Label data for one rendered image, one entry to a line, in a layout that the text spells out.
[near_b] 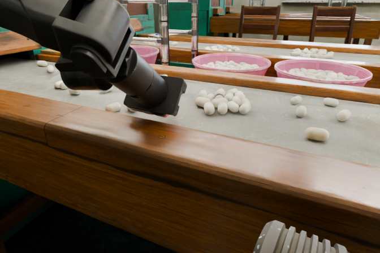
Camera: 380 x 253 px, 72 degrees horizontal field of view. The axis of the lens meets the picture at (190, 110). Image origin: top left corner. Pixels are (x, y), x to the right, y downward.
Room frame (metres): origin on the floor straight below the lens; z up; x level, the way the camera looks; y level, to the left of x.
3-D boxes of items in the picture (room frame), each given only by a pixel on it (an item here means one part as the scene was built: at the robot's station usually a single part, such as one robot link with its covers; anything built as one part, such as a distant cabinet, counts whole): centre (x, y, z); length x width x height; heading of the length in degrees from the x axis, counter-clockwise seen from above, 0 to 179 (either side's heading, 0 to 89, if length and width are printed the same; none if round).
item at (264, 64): (0.89, -0.14, 0.72); 0.27 x 0.27 x 0.10
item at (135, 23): (1.50, 0.36, 0.83); 0.30 x 0.06 x 0.07; 155
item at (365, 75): (0.78, -0.40, 0.72); 0.27 x 0.27 x 0.10
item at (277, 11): (2.81, -0.67, 0.45); 0.44 x 0.43 x 0.91; 64
